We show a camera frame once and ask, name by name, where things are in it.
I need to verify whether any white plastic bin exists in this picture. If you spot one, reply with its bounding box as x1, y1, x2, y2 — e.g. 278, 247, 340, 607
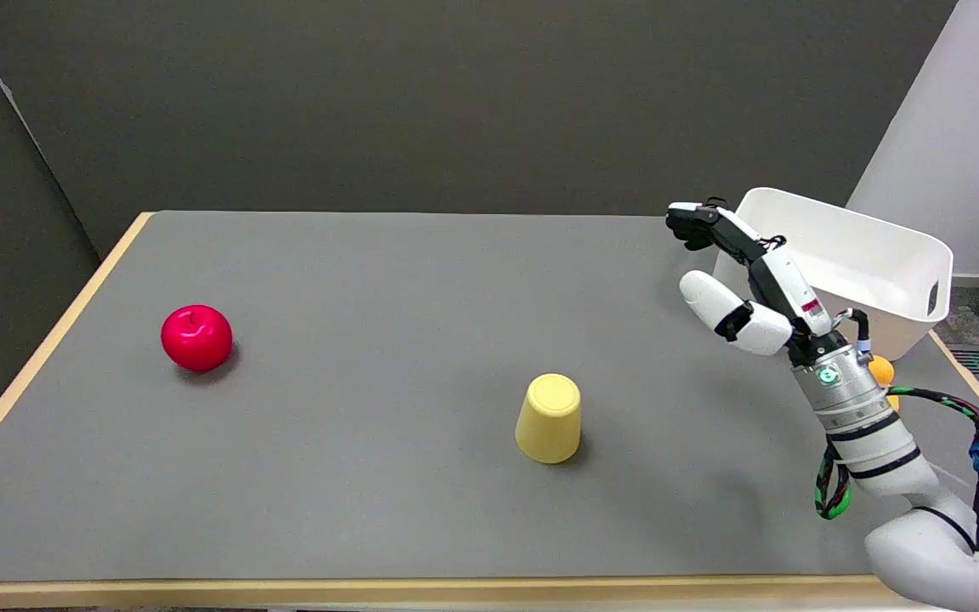
713, 187, 954, 362

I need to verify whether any orange fruit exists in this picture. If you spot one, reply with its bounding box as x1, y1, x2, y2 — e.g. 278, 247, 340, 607
869, 354, 901, 413

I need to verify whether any yellow plastic cup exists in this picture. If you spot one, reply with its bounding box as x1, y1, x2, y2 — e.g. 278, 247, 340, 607
515, 373, 583, 465

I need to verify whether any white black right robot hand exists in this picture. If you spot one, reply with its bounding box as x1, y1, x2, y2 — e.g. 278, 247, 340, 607
665, 200, 850, 366

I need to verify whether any red apple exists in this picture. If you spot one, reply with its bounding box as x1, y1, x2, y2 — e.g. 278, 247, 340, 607
161, 304, 234, 372

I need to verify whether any black green braided cable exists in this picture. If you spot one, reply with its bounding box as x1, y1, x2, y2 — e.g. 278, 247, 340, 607
814, 309, 979, 557

